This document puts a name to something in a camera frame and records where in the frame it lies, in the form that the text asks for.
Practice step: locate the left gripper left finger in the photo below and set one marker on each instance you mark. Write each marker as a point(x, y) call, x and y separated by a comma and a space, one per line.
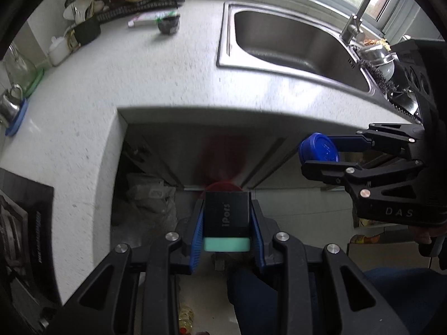
point(195, 232)

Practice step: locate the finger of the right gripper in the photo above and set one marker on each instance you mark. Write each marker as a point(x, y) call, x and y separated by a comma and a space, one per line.
point(382, 136)
point(399, 178)

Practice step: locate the glass carafe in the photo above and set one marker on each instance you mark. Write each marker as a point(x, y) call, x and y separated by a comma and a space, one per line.
point(20, 70)

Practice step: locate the green coaster tray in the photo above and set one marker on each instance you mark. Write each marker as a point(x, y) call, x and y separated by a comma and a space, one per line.
point(35, 83)

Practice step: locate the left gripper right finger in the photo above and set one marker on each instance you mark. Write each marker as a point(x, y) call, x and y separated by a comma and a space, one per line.
point(260, 237)

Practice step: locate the stainless steel sink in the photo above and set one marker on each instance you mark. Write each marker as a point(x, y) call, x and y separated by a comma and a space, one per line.
point(274, 40)

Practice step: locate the black green small box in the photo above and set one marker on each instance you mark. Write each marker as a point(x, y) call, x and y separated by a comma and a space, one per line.
point(226, 222)

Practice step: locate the white ceramic sugar jar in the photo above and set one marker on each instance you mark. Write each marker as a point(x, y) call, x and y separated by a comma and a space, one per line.
point(59, 50)

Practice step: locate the dark green gold-handled mug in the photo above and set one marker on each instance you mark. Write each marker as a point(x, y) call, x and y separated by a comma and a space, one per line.
point(87, 31)

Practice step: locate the red trash bin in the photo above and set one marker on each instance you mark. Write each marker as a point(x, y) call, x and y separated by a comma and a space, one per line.
point(221, 186)

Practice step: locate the white green medicine box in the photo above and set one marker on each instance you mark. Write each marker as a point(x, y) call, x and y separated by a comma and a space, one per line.
point(150, 18)

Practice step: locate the dark scouring pad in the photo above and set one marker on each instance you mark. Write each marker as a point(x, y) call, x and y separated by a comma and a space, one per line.
point(169, 25)

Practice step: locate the black gas stove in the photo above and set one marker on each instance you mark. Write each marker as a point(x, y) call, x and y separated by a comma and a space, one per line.
point(29, 291)

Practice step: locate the steel teapot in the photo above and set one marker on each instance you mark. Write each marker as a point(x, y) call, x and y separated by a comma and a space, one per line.
point(11, 101)

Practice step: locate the blue round lid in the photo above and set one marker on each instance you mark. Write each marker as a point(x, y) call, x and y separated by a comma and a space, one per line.
point(317, 147)

